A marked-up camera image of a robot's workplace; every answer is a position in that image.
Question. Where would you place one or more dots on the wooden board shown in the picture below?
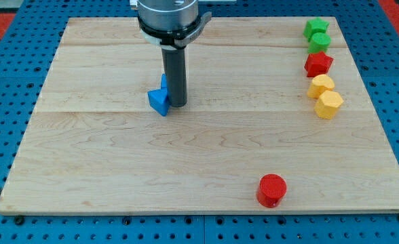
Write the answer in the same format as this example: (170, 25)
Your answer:
(94, 147)

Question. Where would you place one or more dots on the green star block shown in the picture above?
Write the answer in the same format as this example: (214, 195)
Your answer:
(313, 26)

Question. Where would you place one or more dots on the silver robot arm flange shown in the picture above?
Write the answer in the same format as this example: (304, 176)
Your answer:
(171, 24)

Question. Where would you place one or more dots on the red cylinder block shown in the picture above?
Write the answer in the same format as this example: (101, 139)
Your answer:
(271, 189)

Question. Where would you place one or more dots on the blue triangular block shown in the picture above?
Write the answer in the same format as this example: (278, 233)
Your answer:
(158, 100)

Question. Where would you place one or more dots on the green cylinder block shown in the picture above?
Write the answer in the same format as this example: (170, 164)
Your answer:
(319, 42)

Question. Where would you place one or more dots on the yellow hexagon block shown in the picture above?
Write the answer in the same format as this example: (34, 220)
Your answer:
(328, 104)

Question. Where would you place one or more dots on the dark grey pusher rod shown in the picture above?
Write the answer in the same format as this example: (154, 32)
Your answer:
(175, 71)

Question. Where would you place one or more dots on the yellow heart block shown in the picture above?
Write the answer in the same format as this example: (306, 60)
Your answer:
(320, 84)

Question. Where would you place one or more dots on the red star block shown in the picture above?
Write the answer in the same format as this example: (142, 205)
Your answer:
(318, 64)

